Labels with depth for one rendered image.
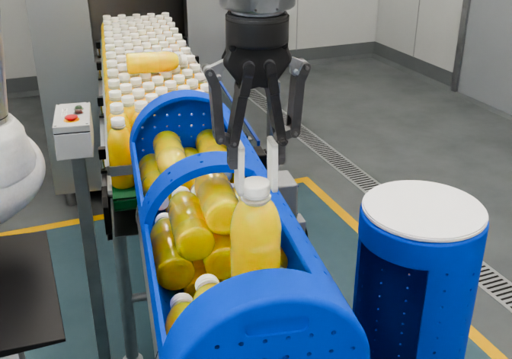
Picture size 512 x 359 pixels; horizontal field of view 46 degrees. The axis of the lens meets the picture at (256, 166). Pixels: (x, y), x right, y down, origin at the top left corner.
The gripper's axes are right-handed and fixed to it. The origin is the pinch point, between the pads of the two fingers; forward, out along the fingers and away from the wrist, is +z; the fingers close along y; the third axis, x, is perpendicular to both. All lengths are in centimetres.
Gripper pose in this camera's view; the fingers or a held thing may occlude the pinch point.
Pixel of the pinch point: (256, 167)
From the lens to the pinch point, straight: 79.7
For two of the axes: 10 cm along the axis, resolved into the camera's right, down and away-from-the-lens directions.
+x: -2.4, -4.2, 8.8
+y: 9.7, -1.0, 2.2
